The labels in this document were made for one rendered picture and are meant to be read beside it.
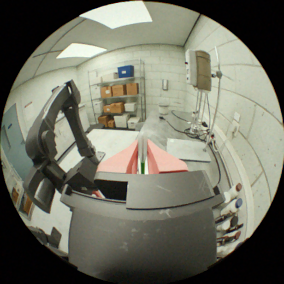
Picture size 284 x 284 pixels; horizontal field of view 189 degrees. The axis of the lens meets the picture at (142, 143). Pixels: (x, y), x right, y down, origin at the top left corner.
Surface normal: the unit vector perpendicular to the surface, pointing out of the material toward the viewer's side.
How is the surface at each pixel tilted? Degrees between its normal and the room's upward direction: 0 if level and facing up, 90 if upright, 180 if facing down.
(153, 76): 90
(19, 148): 90
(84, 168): 61
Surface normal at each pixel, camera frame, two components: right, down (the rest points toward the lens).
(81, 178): 0.17, 0.47
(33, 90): 0.97, 0.11
